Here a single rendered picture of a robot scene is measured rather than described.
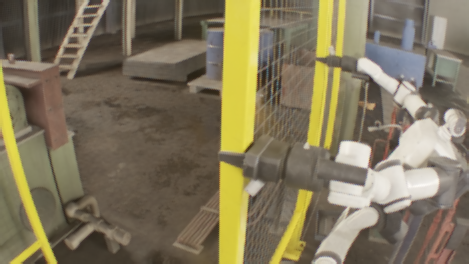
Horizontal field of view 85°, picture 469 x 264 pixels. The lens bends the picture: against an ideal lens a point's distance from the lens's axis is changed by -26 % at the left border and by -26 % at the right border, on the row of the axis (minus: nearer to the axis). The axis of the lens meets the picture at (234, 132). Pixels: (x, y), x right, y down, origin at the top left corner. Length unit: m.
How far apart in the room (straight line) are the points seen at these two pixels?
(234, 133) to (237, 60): 0.14
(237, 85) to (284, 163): 0.17
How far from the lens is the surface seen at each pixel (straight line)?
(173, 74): 6.03
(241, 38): 0.59
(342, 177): 0.59
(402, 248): 2.14
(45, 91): 2.23
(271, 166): 0.63
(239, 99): 0.62
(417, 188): 0.93
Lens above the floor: 1.75
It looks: 24 degrees down
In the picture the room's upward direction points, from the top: 2 degrees clockwise
